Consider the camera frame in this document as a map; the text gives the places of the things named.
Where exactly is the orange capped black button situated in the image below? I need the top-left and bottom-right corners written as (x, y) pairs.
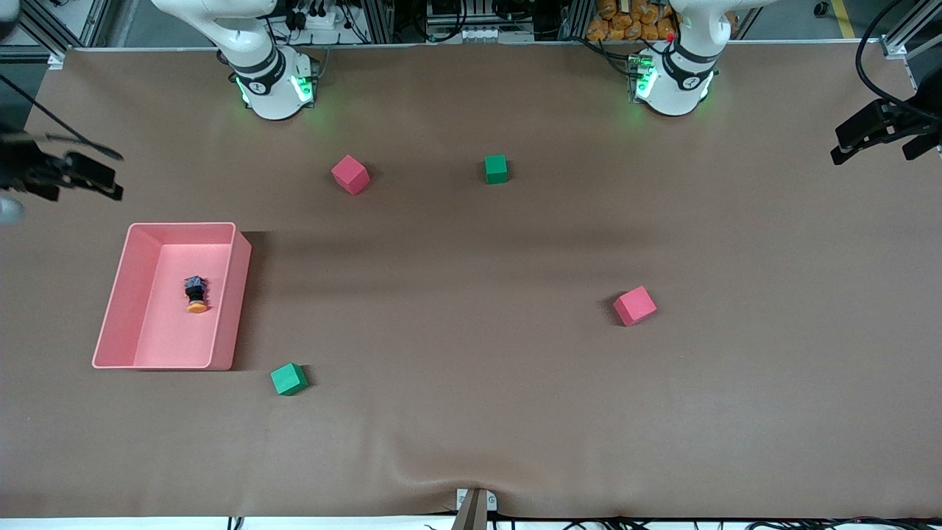
top-left (184, 276), bottom-right (210, 315)

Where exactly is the pink plastic bin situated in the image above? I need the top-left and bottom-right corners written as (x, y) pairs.
top-left (92, 222), bottom-right (252, 370)

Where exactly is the red foam cube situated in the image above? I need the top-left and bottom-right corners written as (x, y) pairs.
top-left (613, 286), bottom-right (658, 328)
top-left (330, 155), bottom-right (371, 197)

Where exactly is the bag of orange items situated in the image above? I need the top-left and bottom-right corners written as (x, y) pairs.
top-left (587, 0), bottom-right (739, 43)

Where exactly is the power strip with black plugs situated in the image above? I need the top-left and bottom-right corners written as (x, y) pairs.
top-left (283, 0), bottom-right (354, 30)

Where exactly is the white power strip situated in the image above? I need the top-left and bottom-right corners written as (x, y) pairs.
top-left (458, 26), bottom-right (534, 43)

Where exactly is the brown table cloth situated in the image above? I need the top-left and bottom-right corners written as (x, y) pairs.
top-left (0, 40), bottom-right (942, 520)

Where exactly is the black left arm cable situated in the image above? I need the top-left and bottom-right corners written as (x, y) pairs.
top-left (856, 0), bottom-right (942, 122)

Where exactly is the aluminium frame profile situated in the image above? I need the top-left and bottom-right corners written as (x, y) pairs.
top-left (15, 0), bottom-right (111, 68)
top-left (563, 0), bottom-right (593, 41)
top-left (879, 0), bottom-right (942, 60)
top-left (361, 0), bottom-right (394, 43)

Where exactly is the black floor cable bundle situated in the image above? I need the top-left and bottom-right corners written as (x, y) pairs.
top-left (489, 515), bottom-right (942, 530)

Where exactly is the metal table edge bracket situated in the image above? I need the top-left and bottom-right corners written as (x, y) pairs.
top-left (455, 487), bottom-right (498, 530)

